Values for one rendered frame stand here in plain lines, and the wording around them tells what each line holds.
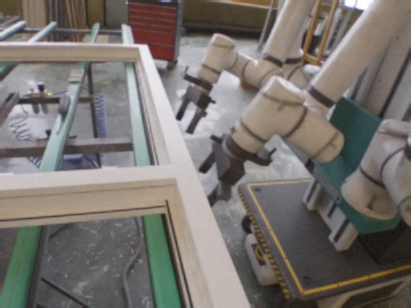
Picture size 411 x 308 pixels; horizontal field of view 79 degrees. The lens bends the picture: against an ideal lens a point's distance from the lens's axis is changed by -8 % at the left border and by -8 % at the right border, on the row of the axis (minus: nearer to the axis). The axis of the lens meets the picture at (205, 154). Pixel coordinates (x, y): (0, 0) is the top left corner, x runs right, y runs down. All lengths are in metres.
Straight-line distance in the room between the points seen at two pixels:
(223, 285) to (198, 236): 0.08
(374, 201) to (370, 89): 0.49
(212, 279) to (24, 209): 0.35
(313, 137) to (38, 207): 0.55
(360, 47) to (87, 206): 0.66
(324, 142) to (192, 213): 0.32
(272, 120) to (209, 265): 0.32
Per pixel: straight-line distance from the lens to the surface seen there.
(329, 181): 1.04
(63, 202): 0.53
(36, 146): 0.84
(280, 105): 0.56
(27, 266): 0.50
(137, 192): 0.52
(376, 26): 0.71
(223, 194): 0.62
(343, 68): 0.70
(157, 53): 4.17
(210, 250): 0.40
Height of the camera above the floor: 1.25
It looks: 34 degrees down
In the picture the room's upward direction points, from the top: 9 degrees clockwise
